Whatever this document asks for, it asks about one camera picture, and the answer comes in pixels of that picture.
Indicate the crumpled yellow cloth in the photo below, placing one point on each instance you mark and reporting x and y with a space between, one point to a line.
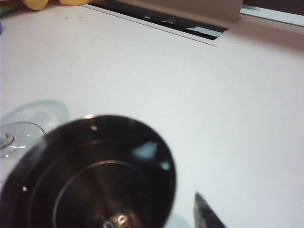
35 4

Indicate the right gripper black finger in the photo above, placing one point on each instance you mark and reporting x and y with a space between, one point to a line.
204 218

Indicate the brown desk partition panel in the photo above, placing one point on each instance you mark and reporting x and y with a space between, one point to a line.
273 2

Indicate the clear wine glass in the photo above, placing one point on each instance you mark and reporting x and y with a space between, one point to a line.
19 137

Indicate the gold metal jigger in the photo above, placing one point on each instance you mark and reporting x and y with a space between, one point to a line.
95 178

